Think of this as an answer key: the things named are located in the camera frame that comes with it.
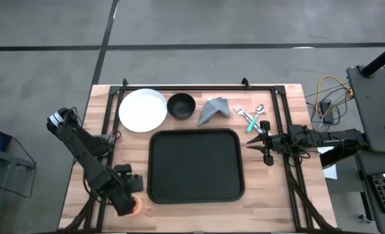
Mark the black desk support bar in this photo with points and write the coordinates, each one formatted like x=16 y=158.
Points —
x=330 y=159

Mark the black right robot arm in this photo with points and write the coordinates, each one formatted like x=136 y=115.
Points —
x=341 y=138

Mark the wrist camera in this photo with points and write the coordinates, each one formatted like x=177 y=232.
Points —
x=277 y=144
x=135 y=183

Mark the black diagonal pole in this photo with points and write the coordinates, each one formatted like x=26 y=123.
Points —
x=382 y=58

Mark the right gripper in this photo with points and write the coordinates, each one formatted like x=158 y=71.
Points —
x=267 y=144

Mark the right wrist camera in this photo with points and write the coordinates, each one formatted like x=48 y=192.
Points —
x=277 y=144

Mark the black aluminium table frame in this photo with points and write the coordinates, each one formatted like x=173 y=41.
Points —
x=195 y=87

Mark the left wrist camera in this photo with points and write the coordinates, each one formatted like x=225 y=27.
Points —
x=135 y=183

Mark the white round plate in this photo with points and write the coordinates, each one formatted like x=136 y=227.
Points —
x=143 y=110

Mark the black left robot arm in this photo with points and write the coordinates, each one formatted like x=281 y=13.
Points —
x=88 y=156

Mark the dark grey keyboard desk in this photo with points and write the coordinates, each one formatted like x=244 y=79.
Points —
x=365 y=169

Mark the grey desk top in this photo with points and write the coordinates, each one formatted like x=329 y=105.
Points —
x=377 y=107

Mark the black plastic serving tray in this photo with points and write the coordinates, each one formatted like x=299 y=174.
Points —
x=195 y=165

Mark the black bowl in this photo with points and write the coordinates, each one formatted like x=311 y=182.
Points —
x=181 y=106

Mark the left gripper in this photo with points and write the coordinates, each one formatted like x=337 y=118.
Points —
x=124 y=203

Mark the grey side table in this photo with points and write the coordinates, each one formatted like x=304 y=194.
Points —
x=7 y=159

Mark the desk caster wheel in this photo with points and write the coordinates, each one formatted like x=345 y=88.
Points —
x=364 y=218

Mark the orange plastic cup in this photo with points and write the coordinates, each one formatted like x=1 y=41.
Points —
x=139 y=206

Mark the silver fork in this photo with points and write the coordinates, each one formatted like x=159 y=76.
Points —
x=238 y=108

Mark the black power adapter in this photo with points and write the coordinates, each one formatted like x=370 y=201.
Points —
x=326 y=112

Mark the white paper sheet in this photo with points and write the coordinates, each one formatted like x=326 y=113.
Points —
x=331 y=172

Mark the grey cloth napkin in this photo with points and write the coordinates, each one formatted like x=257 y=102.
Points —
x=213 y=109

